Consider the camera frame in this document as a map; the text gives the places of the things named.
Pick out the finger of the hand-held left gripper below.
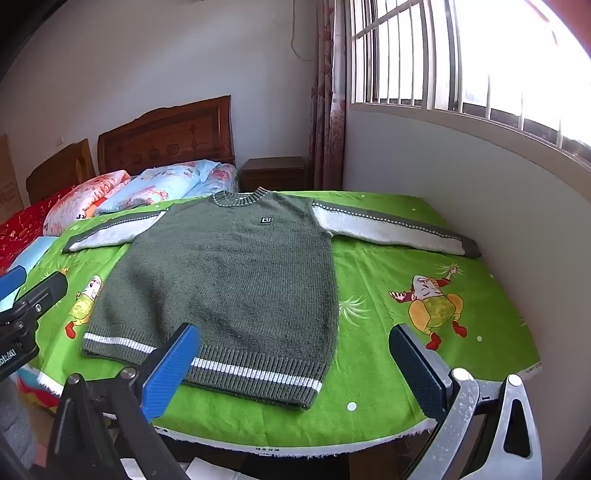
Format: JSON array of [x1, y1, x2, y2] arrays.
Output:
[[0, 265, 27, 313], [13, 271, 69, 324]]

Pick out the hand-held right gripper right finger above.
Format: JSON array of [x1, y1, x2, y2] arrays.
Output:
[[389, 323, 543, 480]]

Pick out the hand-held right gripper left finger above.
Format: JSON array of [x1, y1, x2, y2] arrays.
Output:
[[44, 323, 202, 480]]

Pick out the green knitted sweater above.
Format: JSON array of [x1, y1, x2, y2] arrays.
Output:
[[62, 187, 482, 411]]

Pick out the plain light blue pillow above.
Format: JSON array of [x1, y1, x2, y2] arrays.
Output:
[[9, 235, 58, 279]]

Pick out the red bedsheet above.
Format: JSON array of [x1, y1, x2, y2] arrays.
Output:
[[0, 186, 77, 274]]

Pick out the green printed blanket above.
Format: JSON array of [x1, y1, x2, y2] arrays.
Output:
[[28, 190, 541, 455]]

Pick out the grey cloth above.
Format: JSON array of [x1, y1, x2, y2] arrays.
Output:
[[0, 378, 38, 470]]

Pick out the pink floral pillow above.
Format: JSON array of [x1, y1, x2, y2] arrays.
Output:
[[43, 170, 131, 237]]

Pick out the brown cardboard sheet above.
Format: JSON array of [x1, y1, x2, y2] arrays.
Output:
[[0, 134, 24, 211]]

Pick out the white sheet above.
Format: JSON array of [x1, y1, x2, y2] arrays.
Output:
[[179, 455, 288, 480]]

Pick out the small wooden headboard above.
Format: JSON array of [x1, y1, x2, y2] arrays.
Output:
[[25, 138, 96, 205]]

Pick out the light blue floral quilt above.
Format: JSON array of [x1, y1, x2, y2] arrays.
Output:
[[95, 159, 222, 215]]

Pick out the large wooden headboard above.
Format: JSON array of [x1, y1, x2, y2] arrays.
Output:
[[97, 95, 236, 177]]

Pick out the wooden nightstand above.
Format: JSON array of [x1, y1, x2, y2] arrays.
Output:
[[241, 157, 308, 193]]

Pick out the floral curtain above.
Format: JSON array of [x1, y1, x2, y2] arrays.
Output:
[[308, 0, 352, 191]]

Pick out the window with metal grille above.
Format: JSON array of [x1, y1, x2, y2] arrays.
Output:
[[348, 0, 591, 163]]

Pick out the wall cable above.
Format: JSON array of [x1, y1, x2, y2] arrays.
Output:
[[290, 0, 320, 62]]

